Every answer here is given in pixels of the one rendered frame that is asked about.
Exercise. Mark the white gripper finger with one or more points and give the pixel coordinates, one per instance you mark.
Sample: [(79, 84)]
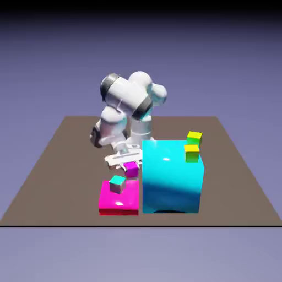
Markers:
[(138, 164), (122, 167)]

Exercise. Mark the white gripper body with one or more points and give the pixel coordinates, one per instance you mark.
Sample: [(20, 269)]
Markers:
[(123, 157)]

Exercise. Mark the small magenta cube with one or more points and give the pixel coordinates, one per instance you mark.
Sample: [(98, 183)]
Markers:
[(131, 169)]

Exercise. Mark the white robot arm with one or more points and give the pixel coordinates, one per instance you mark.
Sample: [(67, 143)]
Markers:
[(123, 97)]

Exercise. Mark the small cyan cube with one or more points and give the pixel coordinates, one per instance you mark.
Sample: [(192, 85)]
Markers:
[(117, 184)]

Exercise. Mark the small yellow cube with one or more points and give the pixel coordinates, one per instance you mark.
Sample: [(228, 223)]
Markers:
[(195, 137), (192, 153)]

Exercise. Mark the large magenta box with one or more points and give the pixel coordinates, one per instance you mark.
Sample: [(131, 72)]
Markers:
[(119, 198)]

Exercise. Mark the large cyan box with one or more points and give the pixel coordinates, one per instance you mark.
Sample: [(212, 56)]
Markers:
[(171, 176)]

